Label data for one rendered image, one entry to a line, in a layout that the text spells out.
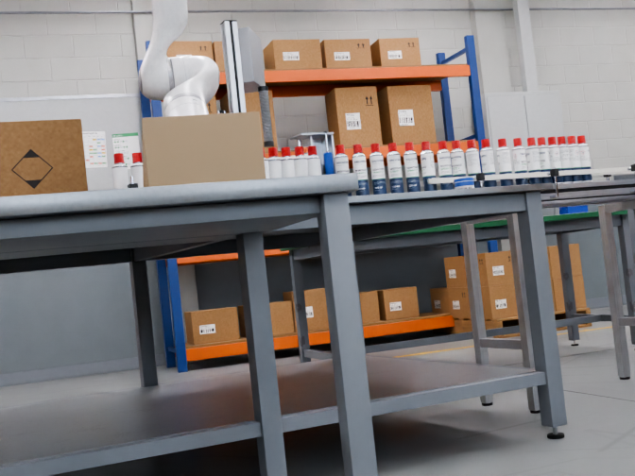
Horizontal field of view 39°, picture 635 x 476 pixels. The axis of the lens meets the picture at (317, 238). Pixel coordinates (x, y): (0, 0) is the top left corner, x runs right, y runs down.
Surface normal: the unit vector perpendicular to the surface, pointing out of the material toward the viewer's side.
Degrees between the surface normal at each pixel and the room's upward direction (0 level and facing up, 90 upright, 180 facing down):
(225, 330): 90
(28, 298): 90
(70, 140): 90
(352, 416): 90
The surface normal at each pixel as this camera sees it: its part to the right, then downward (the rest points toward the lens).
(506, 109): 0.31, -0.07
